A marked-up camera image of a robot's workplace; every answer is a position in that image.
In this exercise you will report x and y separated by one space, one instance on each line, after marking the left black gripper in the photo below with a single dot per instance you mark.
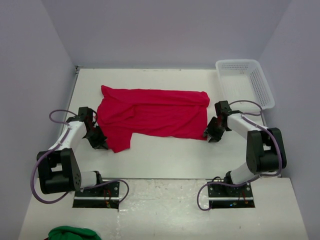
100 143

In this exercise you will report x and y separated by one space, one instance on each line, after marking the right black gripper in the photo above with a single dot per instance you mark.
215 137

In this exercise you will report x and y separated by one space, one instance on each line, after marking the red t shirt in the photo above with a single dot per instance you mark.
152 112

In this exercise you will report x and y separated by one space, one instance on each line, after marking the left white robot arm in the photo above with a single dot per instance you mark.
58 170

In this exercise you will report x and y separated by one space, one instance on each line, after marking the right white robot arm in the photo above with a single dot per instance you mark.
265 152

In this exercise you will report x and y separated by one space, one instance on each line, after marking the white plastic basket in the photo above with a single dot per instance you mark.
244 79

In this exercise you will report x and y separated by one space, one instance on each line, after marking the green t shirt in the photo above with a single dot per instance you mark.
72 232

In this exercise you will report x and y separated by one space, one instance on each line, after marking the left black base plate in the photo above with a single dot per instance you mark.
107 192

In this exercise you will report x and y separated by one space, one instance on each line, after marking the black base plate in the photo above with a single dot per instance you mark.
107 192
220 192

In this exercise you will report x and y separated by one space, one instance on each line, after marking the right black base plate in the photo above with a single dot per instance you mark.
220 192

